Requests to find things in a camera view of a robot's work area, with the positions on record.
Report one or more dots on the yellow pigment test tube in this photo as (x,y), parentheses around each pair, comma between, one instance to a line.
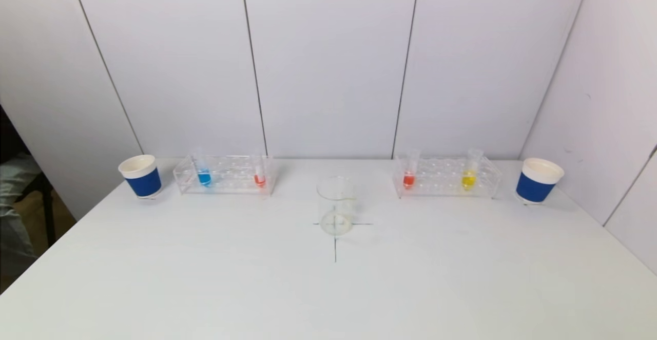
(468,180)

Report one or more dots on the clear glass beaker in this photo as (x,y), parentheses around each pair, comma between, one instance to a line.
(336,222)

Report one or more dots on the red pigment test tube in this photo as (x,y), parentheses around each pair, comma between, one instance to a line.
(408,180)
(259,179)

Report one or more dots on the clear acrylic test tube rack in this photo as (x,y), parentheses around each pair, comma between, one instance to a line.
(231,176)
(441,176)

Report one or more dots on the blue pigment test tube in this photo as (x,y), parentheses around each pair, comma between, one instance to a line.
(204,177)

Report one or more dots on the blue white paper cup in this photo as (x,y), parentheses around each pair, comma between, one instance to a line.
(534,187)
(143,182)

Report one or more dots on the person in grey clothing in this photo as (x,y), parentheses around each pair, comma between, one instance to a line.
(13,201)

